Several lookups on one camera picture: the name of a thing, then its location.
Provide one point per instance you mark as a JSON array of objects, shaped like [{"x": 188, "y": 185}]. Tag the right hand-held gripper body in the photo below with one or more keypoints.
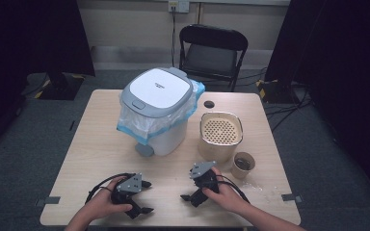
[{"x": 202, "y": 170}]

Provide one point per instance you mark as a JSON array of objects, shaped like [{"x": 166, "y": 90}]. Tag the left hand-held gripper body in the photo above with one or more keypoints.
[{"x": 130, "y": 184}]

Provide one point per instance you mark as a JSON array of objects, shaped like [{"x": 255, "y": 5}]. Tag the beige container with strainer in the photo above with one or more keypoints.
[{"x": 216, "y": 151}]

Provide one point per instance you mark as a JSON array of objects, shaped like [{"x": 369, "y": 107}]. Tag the brown paper cup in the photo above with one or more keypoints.
[{"x": 237, "y": 174}]

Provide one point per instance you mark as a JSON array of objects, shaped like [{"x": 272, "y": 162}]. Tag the dark wet tea leaves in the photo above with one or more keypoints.
[{"x": 243, "y": 164}]

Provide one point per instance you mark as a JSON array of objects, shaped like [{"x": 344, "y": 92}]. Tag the white pedal bin grey lid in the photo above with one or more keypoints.
[{"x": 160, "y": 89}]

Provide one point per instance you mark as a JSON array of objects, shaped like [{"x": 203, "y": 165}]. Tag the person's right hand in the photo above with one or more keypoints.
[{"x": 228, "y": 195}]

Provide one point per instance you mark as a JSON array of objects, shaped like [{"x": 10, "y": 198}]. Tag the person's left hand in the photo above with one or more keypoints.
[{"x": 101, "y": 203}]

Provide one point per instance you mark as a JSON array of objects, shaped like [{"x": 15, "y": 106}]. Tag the clear blue-edged bin liner bag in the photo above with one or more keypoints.
[{"x": 135, "y": 123}]

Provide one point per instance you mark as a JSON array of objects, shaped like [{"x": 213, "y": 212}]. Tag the grey tape strip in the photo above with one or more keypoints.
[
  {"x": 291, "y": 197},
  {"x": 48, "y": 200}
]

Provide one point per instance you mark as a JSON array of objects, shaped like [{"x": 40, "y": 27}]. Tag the black folding chair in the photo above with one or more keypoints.
[{"x": 212, "y": 37}]

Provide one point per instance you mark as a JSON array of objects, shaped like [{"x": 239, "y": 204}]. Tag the dark curtain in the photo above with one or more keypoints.
[
  {"x": 350, "y": 80},
  {"x": 19, "y": 48}
]

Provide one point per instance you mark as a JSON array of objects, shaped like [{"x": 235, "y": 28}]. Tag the white wall socket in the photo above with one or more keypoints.
[{"x": 179, "y": 5}]

